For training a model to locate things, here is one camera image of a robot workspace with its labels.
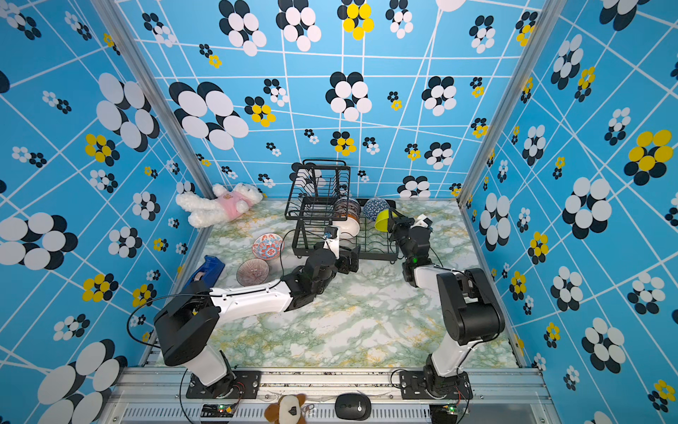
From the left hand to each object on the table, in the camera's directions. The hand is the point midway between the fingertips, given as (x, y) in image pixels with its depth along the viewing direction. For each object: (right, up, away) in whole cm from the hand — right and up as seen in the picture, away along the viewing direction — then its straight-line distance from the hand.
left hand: (352, 243), depth 82 cm
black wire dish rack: (-14, +16, +33) cm, 39 cm away
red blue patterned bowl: (-33, -3, +20) cm, 38 cm away
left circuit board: (-38, -46, -10) cm, 60 cm away
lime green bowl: (+10, +7, +6) cm, 14 cm away
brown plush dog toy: (-17, -42, -14) cm, 48 cm away
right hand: (+13, +12, +4) cm, 18 cm away
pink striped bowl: (-36, -12, +14) cm, 41 cm away
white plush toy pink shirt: (-52, +13, +23) cm, 58 cm away
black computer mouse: (0, -42, -14) cm, 44 cm away
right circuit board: (+25, -45, -11) cm, 53 cm away
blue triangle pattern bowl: (+10, +14, +30) cm, 34 cm away
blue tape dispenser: (-50, -11, +9) cm, 52 cm away
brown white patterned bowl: (-2, +13, +27) cm, 30 cm away
